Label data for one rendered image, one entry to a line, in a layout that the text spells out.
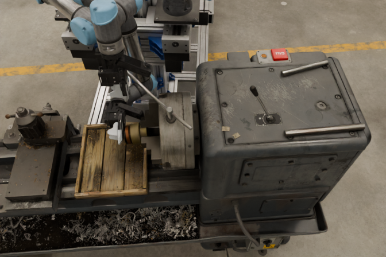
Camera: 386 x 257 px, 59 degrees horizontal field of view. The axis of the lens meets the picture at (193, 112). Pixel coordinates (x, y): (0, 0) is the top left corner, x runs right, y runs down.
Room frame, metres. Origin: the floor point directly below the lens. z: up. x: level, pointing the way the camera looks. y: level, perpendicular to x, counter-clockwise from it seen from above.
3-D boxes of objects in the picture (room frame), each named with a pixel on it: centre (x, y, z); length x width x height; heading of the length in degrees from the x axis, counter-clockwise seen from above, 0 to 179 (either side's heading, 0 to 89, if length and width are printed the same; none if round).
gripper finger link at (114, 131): (0.75, 0.32, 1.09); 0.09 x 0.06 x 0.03; 4
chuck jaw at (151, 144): (0.67, 0.15, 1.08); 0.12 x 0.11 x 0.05; 4
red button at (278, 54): (1.02, -0.35, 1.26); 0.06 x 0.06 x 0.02; 4
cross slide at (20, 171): (0.74, 0.68, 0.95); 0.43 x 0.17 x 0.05; 4
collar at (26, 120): (0.81, 0.68, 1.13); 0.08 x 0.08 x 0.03
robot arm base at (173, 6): (1.47, 0.08, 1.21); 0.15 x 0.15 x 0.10
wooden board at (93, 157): (0.75, 0.36, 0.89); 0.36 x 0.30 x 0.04; 4
